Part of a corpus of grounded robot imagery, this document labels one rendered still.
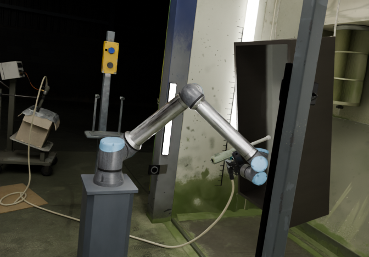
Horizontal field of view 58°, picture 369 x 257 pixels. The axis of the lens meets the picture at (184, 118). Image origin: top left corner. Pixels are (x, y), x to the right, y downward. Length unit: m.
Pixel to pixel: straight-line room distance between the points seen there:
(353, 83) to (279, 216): 2.49
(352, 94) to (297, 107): 2.45
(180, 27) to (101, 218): 1.64
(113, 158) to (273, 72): 1.42
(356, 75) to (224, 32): 1.26
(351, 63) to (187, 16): 1.55
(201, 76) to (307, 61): 2.04
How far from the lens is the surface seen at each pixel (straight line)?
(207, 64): 3.00
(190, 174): 3.12
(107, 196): 2.07
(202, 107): 1.91
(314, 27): 1.02
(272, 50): 2.73
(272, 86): 2.76
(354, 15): 3.34
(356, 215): 3.18
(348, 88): 3.42
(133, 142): 2.19
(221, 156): 2.29
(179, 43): 2.88
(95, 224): 2.12
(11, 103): 4.53
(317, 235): 3.29
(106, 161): 2.07
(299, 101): 1.00
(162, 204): 3.12
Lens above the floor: 1.37
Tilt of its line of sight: 8 degrees down
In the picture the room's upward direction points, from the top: 7 degrees clockwise
